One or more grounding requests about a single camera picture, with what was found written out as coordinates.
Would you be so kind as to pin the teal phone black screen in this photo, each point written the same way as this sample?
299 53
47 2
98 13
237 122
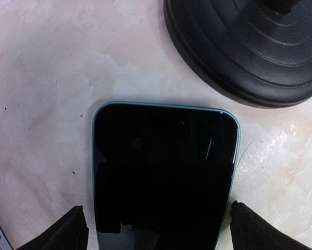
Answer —
162 175

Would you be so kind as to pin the black pole phone stand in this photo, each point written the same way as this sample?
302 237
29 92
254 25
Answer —
255 52

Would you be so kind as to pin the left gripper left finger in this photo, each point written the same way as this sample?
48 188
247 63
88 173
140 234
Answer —
69 232

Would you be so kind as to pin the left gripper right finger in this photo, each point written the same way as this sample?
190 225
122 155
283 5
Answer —
251 231

